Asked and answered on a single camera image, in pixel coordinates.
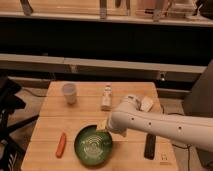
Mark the small white bottle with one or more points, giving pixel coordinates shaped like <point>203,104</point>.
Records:
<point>106,98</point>

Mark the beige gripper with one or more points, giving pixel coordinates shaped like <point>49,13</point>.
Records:
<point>101,126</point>

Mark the green ceramic bowl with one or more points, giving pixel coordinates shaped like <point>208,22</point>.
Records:
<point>92,147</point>

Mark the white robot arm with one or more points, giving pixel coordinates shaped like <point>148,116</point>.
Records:
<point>196,131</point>

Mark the black remote control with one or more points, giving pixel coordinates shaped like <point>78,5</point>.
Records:
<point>149,151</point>

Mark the translucent plastic cup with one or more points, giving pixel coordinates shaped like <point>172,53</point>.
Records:
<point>70,92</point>

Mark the black tripod stand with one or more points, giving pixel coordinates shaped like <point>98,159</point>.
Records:
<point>9,103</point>

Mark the orange carrot toy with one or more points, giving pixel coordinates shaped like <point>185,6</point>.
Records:
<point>61,146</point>

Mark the long wooden shelf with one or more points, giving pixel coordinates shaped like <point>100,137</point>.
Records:
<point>110,68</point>

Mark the white rectangular box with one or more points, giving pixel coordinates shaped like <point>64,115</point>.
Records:
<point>146,104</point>

